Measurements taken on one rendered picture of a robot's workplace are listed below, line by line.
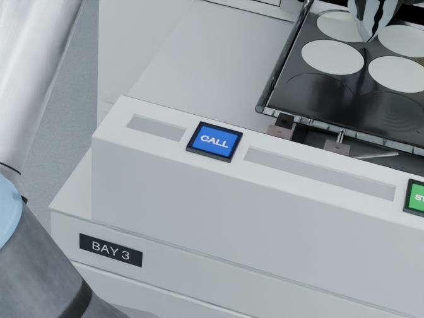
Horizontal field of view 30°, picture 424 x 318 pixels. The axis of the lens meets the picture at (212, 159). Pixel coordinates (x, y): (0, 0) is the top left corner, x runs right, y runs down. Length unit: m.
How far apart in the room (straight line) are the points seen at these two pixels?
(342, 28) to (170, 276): 0.54
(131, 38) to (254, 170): 0.76
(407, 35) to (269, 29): 0.26
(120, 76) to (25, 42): 0.91
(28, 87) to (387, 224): 0.42
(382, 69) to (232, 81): 0.24
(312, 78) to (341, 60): 0.08
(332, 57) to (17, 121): 0.63
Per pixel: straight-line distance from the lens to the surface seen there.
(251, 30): 1.46
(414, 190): 0.95
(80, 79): 2.73
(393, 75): 1.26
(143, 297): 1.11
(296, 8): 1.48
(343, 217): 0.91
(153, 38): 1.62
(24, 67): 0.79
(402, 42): 1.36
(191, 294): 1.08
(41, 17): 0.81
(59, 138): 2.48
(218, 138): 0.96
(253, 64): 1.37
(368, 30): 1.29
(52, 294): 0.64
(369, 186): 0.95
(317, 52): 1.28
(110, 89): 1.73
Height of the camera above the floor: 1.55
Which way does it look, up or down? 40 degrees down
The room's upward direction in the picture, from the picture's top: 8 degrees clockwise
